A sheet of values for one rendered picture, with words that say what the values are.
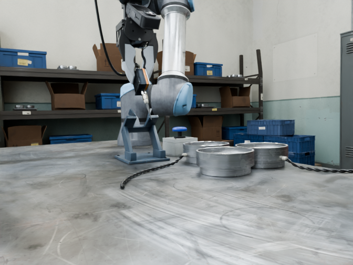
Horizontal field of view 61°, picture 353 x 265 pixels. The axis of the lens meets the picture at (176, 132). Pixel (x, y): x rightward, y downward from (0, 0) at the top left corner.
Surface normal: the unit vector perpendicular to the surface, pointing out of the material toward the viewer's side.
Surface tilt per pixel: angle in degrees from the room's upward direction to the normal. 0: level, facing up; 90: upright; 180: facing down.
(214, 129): 92
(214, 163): 90
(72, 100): 83
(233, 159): 90
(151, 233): 0
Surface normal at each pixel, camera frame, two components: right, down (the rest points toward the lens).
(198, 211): -0.03, -1.00
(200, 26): 0.47, 0.04
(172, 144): -0.88, 0.05
